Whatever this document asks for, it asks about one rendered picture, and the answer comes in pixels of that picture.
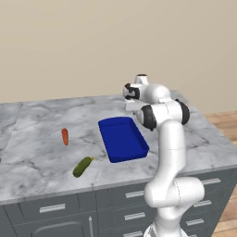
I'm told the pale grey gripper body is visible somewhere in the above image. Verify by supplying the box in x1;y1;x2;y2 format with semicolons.
124;98;146;116

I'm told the blue rectangular tray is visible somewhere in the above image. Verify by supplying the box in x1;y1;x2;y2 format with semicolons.
97;116;151;164

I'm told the orange carrot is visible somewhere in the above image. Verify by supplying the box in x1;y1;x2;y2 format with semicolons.
60;127;69;147

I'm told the green zucchini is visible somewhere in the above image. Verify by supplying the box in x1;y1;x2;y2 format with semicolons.
71;156;95;179

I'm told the grey cupboard door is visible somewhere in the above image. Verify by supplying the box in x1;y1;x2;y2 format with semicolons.
12;212;100;237

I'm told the grey wide drawer front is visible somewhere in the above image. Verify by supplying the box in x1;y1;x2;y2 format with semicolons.
3;192;81;227

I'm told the silver upright door handle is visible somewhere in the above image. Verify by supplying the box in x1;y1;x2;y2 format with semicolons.
88;216;94;237

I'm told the silver wide drawer handle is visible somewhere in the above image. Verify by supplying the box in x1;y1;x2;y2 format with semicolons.
39;203;67;214

